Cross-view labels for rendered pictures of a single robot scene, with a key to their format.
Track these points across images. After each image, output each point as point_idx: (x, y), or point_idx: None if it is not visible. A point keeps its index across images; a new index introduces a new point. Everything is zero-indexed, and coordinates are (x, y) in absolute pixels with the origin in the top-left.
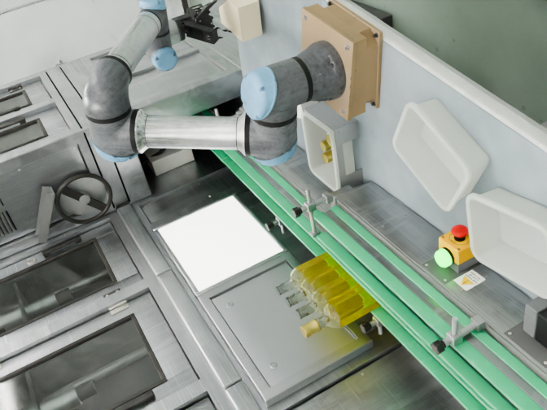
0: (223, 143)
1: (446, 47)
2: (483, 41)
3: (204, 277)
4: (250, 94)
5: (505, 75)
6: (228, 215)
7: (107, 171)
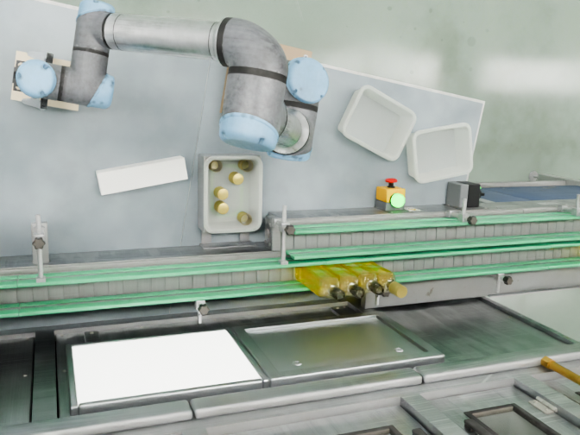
0: (299, 131)
1: None
2: None
3: (236, 374)
4: (310, 77)
5: None
6: (117, 352)
7: None
